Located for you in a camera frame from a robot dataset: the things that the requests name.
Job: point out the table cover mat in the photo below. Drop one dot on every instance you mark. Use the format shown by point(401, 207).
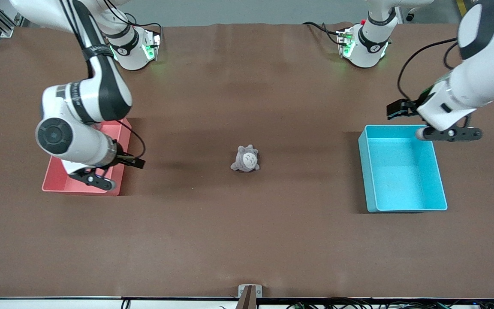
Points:
point(247, 236)

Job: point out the pink plastic box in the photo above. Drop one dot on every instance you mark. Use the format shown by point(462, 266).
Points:
point(56, 180)

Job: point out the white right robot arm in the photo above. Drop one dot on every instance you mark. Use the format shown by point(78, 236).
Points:
point(79, 141)

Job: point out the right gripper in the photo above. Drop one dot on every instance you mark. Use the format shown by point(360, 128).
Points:
point(123, 158)

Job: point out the grey plush toy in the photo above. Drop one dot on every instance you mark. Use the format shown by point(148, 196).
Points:
point(245, 159)

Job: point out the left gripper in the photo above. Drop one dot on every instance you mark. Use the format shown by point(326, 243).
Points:
point(411, 106)

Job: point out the brown camera post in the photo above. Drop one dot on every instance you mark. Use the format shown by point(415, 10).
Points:
point(247, 300)

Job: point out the blue plastic box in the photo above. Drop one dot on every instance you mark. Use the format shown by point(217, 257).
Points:
point(401, 180)

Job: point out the white stand leg black foot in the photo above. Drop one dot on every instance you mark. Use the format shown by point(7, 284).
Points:
point(410, 17)

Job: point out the small metal bracket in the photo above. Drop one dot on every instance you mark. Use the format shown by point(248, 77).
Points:
point(259, 292)

